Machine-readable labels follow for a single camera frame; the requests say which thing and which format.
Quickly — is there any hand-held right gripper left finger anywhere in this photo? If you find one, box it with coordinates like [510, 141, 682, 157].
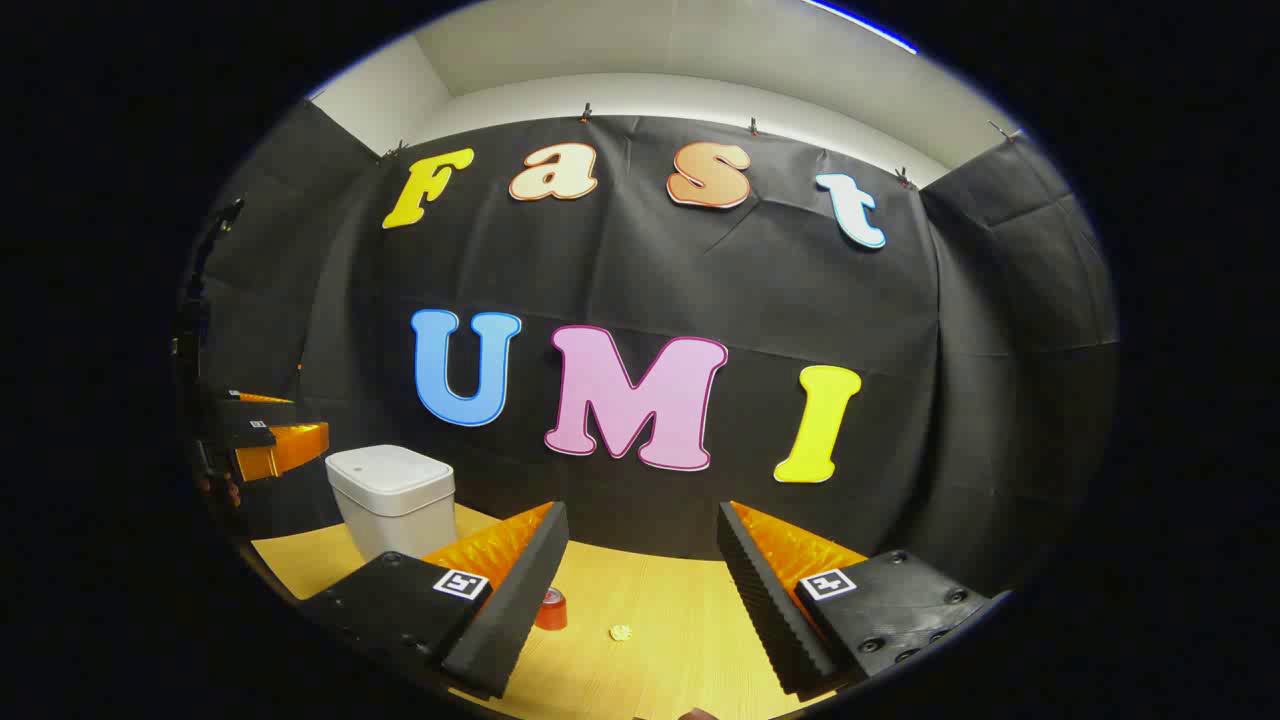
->
[298, 500, 571, 701]

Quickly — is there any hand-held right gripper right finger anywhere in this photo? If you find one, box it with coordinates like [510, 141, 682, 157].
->
[716, 500, 993, 699]

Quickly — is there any white desktop garbage bin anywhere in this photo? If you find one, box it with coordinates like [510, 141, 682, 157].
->
[325, 445, 457, 563]

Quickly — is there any wooden desktop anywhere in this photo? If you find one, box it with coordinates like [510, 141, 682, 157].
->
[250, 503, 841, 720]

